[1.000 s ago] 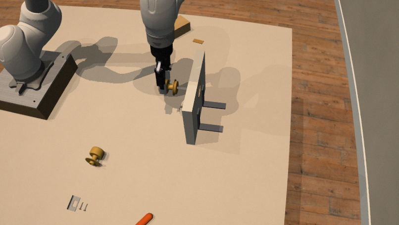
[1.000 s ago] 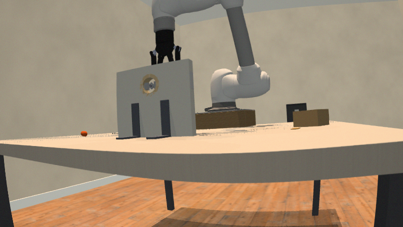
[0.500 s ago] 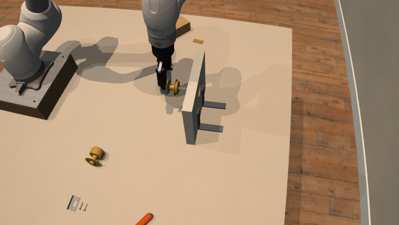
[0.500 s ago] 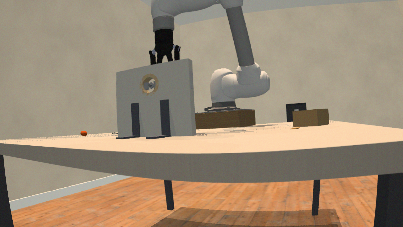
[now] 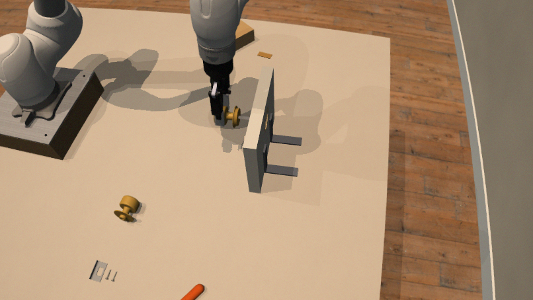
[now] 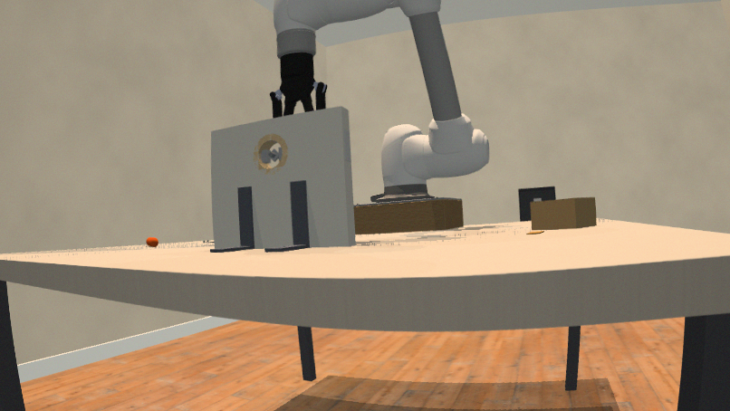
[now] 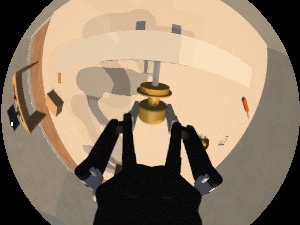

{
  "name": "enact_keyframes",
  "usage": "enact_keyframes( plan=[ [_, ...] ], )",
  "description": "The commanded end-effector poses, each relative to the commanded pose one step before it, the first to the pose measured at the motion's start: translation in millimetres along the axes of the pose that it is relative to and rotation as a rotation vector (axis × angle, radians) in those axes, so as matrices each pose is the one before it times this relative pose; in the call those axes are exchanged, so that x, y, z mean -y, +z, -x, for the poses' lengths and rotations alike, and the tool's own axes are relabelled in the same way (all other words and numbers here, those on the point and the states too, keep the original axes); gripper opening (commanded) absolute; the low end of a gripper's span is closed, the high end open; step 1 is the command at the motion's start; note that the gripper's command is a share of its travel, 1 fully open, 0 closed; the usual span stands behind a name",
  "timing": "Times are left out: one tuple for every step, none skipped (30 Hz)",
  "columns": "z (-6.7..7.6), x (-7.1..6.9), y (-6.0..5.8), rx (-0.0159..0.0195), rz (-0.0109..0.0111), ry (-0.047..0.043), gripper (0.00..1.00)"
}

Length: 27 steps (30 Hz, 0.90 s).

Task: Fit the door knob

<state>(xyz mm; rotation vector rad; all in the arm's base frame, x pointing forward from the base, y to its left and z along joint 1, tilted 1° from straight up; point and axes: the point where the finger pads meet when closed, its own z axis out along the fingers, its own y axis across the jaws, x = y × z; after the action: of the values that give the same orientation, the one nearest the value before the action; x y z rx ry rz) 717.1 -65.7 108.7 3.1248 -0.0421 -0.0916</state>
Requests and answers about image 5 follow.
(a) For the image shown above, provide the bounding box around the brass door knob with grey square spindle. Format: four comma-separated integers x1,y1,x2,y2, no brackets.
223,106,250,128

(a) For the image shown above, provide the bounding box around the grey panel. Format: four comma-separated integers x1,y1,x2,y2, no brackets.
243,66,274,193

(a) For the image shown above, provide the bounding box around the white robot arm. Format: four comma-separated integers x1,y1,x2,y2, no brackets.
0,0,249,126

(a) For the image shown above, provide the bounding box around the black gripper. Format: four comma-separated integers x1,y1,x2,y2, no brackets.
203,58,233,127

